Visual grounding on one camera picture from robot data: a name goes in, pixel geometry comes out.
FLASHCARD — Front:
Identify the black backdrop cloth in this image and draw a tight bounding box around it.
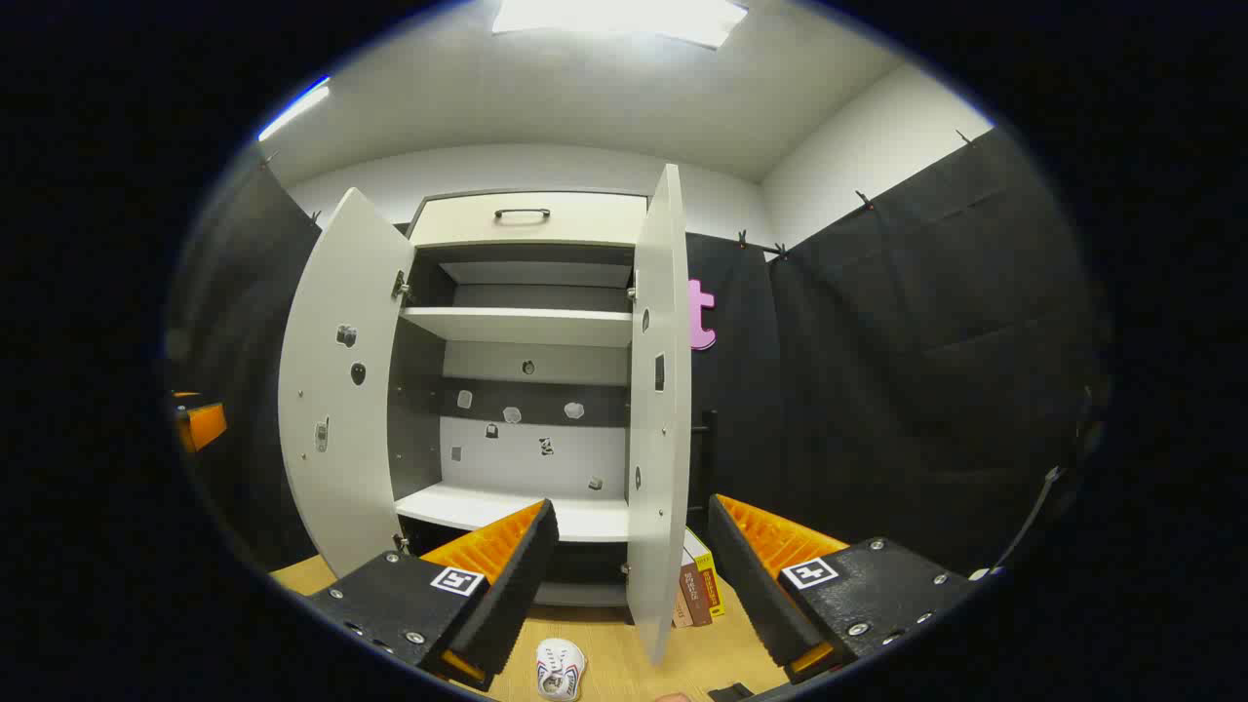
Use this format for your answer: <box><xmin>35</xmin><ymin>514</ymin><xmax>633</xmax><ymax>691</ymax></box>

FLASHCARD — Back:
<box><xmin>166</xmin><ymin>127</ymin><xmax>1112</xmax><ymax>576</ymax></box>

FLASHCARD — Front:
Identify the cream cabinet drawer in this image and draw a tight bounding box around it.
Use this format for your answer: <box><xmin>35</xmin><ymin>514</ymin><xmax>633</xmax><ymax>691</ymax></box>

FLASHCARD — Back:
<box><xmin>408</xmin><ymin>191</ymin><xmax>649</xmax><ymax>247</ymax></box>

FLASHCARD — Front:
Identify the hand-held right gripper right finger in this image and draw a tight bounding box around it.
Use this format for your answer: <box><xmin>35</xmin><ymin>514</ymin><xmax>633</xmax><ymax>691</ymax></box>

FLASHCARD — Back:
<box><xmin>707</xmin><ymin>493</ymin><xmax>979</xmax><ymax>683</ymax></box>

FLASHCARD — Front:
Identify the ceiling light panel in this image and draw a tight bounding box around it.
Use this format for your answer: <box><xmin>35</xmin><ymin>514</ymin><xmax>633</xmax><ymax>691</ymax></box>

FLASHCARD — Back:
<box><xmin>492</xmin><ymin>0</ymin><xmax>749</xmax><ymax>50</ymax></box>

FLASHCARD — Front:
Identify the ceiling light strip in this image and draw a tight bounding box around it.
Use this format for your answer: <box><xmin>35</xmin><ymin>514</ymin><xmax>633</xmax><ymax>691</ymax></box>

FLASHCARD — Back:
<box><xmin>258</xmin><ymin>78</ymin><xmax>332</xmax><ymax>142</ymax></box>

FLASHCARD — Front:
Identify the white shoe cabinet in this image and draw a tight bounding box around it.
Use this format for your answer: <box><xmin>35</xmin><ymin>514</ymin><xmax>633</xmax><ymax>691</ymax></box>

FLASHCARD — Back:
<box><xmin>388</xmin><ymin>190</ymin><xmax>652</xmax><ymax>607</ymax></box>

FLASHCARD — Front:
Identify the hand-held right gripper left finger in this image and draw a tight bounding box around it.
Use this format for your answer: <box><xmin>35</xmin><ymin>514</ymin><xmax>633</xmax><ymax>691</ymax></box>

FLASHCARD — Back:
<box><xmin>310</xmin><ymin>499</ymin><xmax>561</xmax><ymax>691</ymax></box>

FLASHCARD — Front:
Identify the white striped canvas shoe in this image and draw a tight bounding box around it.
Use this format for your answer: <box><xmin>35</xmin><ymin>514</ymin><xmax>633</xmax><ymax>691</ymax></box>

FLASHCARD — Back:
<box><xmin>535</xmin><ymin>639</ymin><xmax>588</xmax><ymax>702</ymax></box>

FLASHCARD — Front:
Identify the yellow book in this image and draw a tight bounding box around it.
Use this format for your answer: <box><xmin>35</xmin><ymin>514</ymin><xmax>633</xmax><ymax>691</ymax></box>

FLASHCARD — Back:
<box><xmin>682</xmin><ymin>526</ymin><xmax>727</xmax><ymax>620</ymax></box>

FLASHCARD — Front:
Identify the white shoe cabinet door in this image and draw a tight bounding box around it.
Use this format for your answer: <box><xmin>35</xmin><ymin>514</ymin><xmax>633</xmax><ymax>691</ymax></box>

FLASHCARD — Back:
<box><xmin>625</xmin><ymin>164</ymin><xmax>693</xmax><ymax>666</ymax></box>
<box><xmin>278</xmin><ymin>187</ymin><xmax>417</xmax><ymax>578</ymax></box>

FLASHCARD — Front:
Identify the brown book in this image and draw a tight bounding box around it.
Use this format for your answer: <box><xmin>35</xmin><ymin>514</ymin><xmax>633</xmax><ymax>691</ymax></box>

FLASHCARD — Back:
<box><xmin>673</xmin><ymin>561</ymin><xmax>714</xmax><ymax>628</ymax></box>

